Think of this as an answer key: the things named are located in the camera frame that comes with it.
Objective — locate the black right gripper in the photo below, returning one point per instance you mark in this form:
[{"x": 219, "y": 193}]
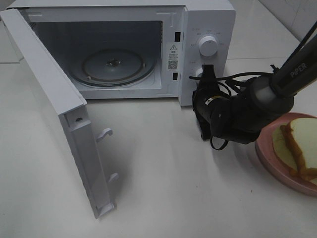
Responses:
[{"x": 212, "y": 103}]

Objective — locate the pink round plate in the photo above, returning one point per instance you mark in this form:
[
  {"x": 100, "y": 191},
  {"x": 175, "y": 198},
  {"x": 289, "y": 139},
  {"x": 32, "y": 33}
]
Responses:
[{"x": 271, "y": 162}]

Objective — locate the white bread sandwich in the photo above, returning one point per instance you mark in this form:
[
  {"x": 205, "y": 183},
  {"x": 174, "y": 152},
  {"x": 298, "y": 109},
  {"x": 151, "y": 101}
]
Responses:
[{"x": 295, "y": 145}]

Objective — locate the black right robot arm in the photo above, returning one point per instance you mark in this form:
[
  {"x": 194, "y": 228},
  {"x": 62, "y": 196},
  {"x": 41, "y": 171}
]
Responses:
[{"x": 237, "y": 111}]

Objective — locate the white lower microwave knob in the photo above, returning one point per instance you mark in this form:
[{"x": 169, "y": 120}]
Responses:
[{"x": 199, "y": 72}]

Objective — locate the white microwave knob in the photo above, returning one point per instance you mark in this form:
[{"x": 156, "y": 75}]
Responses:
[
  {"x": 208, "y": 45},
  {"x": 199, "y": 72}
]

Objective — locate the white upper microwave knob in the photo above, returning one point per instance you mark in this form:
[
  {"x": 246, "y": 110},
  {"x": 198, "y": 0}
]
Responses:
[{"x": 208, "y": 45}]

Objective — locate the white microwave oven body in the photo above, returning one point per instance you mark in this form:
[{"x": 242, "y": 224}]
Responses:
[{"x": 171, "y": 29}]

